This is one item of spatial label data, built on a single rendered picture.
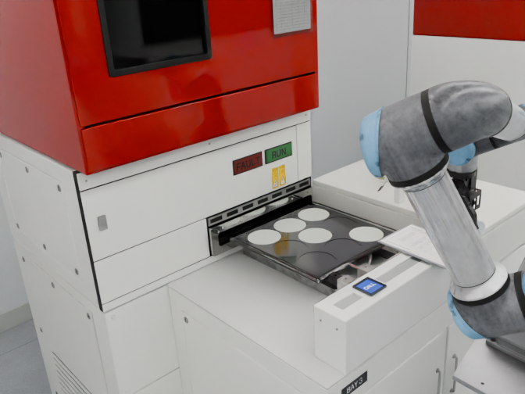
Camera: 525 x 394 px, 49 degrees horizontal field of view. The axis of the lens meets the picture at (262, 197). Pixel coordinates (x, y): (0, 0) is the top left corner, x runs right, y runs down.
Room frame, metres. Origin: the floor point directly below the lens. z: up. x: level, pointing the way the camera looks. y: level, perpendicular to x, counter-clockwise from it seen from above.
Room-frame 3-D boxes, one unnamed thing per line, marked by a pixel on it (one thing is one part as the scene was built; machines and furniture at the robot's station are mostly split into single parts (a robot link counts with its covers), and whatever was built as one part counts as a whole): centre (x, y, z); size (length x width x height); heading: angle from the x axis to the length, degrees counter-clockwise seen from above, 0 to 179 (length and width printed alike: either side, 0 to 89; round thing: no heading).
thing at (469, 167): (1.37, -0.51, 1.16); 0.08 x 0.08 x 0.05
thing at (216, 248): (1.69, 0.00, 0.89); 0.44 x 0.02 x 0.10; 130
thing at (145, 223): (1.58, 0.14, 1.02); 0.82 x 0.03 x 0.40; 130
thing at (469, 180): (1.38, -0.52, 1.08); 0.09 x 0.08 x 0.12; 130
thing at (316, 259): (1.54, -0.15, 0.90); 0.34 x 0.34 x 0.01; 40
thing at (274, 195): (1.69, 0.00, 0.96); 0.44 x 0.01 x 0.02; 130
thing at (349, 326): (1.22, -0.34, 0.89); 0.55 x 0.09 x 0.14; 130
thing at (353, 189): (1.71, -0.51, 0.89); 0.62 x 0.35 x 0.14; 40
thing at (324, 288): (1.41, -0.10, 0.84); 0.50 x 0.02 x 0.03; 40
